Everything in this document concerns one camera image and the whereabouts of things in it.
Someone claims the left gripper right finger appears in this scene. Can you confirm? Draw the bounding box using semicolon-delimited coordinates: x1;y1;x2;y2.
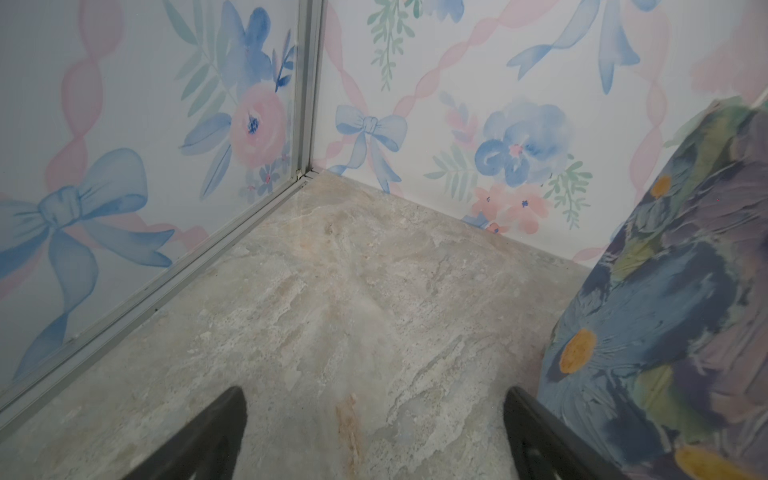
503;386;626;479

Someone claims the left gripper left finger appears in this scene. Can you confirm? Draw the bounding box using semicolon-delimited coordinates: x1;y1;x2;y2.
125;386;248;480

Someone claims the floral paper bag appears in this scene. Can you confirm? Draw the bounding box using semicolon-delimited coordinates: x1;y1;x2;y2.
538;100;767;479

